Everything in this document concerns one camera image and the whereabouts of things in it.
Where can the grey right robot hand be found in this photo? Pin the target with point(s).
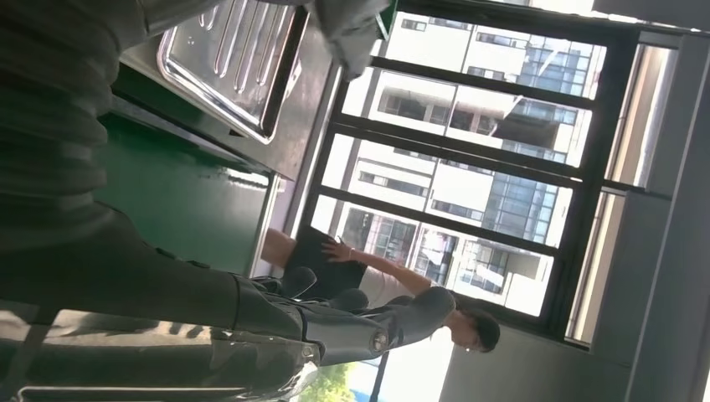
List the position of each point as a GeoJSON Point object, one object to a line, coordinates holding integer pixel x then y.
{"type": "Point", "coordinates": [138, 310]}

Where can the green conveyor belt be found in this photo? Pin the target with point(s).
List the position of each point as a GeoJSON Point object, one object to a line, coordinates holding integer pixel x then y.
{"type": "Point", "coordinates": [183, 194]}

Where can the person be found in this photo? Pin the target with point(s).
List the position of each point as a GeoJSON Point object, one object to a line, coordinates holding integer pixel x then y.
{"type": "Point", "coordinates": [388, 286]}

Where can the white electronic scale, steel tray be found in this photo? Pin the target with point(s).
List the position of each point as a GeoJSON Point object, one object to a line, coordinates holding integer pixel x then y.
{"type": "Point", "coordinates": [233, 61]}

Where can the black window frame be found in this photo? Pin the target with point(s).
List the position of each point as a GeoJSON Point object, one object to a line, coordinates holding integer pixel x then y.
{"type": "Point", "coordinates": [577, 183]}

